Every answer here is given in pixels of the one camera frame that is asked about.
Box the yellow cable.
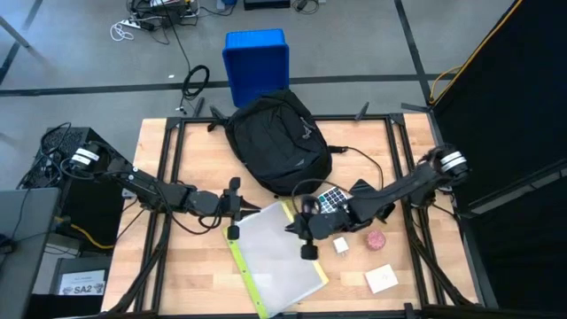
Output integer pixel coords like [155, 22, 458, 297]
[53, 215, 117, 251]

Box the black backpack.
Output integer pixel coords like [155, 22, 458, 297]
[206, 88, 350, 198]

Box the blue plastic bin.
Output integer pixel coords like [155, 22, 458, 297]
[221, 27, 291, 109]

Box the coiled black cable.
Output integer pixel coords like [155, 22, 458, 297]
[179, 64, 212, 115]

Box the white cord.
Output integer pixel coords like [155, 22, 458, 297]
[109, 20, 135, 43]

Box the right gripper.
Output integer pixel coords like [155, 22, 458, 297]
[284, 194, 355, 262]

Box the black cable with plug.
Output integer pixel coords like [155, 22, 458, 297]
[327, 144, 385, 191]

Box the pink round puff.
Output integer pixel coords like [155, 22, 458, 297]
[365, 230, 387, 253]

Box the white power strip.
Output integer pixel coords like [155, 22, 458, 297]
[120, 16, 154, 32]

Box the black table frame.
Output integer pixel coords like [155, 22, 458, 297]
[99, 113, 488, 319]

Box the black computer tower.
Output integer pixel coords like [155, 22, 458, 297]
[31, 126, 128, 252]

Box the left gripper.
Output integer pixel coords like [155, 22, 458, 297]
[193, 175, 263, 242]

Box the translucent mesh pouch yellow trim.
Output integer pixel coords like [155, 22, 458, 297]
[221, 198, 330, 319]

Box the grey calculator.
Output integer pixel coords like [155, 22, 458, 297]
[316, 185, 354, 215]

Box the cable and device clutter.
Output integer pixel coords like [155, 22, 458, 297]
[127, 0, 200, 28]

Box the black flat box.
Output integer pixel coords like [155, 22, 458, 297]
[242, 0, 291, 12]

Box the grey metal bar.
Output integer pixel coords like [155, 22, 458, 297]
[0, 15, 32, 49]

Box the box with SA2 label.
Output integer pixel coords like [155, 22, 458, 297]
[49, 255, 113, 297]

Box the black partition yellow edge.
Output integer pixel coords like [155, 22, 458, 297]
[427, 0, 567, 319]

